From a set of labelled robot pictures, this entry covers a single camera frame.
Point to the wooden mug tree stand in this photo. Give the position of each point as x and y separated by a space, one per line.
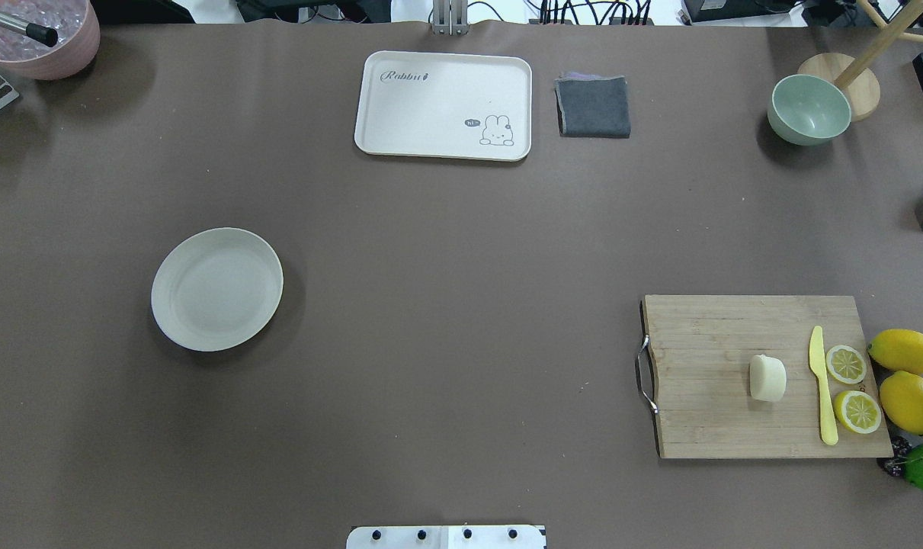
853 76

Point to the beige rabbit tray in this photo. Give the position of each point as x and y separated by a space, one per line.
445 106

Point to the whole lemon right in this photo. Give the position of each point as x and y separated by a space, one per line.
901 396

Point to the pink bowl with ice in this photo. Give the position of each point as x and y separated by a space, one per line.
79 39

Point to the grey folded cloth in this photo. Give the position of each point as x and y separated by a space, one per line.
593 106

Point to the whole lemon left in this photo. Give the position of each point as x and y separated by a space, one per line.
898 349

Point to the aluminium frame post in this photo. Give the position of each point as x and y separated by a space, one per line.
450 17

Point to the mint green bowl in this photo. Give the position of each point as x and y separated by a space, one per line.
806 110

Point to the lemon half far side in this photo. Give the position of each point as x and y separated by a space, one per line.
858 412

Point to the metal muddler black tip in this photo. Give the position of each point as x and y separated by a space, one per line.
44 35

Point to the round beige plate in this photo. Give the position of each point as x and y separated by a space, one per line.
217 289

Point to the wooden cutting board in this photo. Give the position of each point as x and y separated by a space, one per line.
729 377

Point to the whole lemon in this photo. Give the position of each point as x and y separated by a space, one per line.
901 396
898 349

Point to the lemon half near bun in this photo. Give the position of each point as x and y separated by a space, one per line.
846 364

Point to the dark berry cluster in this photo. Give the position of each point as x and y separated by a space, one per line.
894 466

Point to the yellow plastic knife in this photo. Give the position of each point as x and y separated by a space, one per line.
816 360

